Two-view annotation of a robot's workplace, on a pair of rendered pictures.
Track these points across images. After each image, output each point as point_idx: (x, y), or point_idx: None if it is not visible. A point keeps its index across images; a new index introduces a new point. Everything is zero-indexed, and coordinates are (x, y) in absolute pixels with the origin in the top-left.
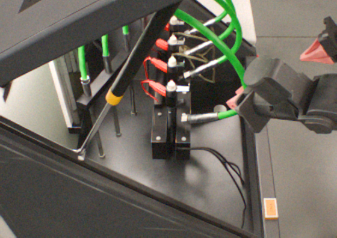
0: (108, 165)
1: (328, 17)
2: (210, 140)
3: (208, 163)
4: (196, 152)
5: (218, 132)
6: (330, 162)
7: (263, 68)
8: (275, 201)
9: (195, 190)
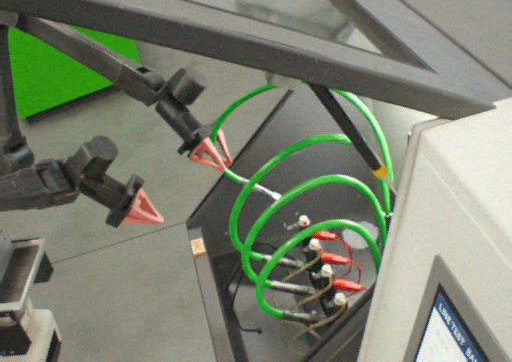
0: None
1: (129, 188)
2: (281, 347)
3: (276, 323)
4: (293, 330)
5: (274, 361)
6: None
7: (193, 73)
8: (193, 250)
9: (281, 294)
